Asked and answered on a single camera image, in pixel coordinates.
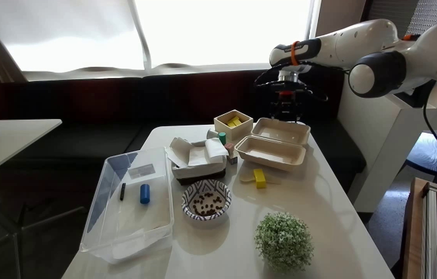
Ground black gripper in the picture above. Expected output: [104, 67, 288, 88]
[273, 67, 308, 124]

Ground white foam lunch pack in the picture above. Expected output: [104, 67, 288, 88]
[232, 116, 313, 174]

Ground yellow block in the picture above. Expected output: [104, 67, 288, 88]
[253, 167, 268, 191]

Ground white desk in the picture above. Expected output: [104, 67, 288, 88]
[335, 76, 437, 214]

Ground patterned bowl with beans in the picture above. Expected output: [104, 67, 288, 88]
[180, 178, 234, 225]

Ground green ball plant in pot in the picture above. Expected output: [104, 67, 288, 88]
[254, 211, 316, 273]

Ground white label card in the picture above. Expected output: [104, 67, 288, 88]
[127, 163, 156, 180]

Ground blue cylinder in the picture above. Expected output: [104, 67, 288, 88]
[139, 183, 152, 206]

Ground dark bench sofa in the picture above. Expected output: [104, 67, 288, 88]
[0, 67, 367, 177]

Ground clear plastic storage bin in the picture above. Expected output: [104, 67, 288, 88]
[77, 149, 177, 265]

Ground white window shade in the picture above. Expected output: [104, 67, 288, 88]
[0, 0, 147, 74]

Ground white side table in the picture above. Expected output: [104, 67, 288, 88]
[0, 118, 63, 186]

